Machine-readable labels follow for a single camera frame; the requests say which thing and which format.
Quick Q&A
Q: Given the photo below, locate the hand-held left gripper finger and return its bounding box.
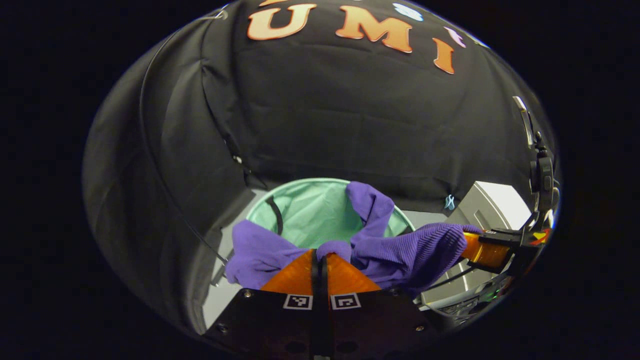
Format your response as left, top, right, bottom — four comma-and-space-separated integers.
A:
321, 252, 442, 359
204, 248, 323, 359

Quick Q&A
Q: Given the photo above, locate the purple ribbed jacket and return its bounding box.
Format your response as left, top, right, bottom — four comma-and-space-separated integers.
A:
224, 180, 484, 297

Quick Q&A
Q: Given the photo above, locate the green laundry hamper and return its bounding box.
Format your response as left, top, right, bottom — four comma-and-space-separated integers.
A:
245, 177, 416, 251

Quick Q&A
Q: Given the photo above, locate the white box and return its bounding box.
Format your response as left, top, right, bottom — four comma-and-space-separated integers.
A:
419, 180, 534, 315

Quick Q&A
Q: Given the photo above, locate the black backdrop cloth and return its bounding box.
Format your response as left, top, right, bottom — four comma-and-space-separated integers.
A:
81, 0, 557, 336

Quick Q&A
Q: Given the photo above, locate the black cable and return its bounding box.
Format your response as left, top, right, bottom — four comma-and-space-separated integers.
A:
424, 264, 478, 293

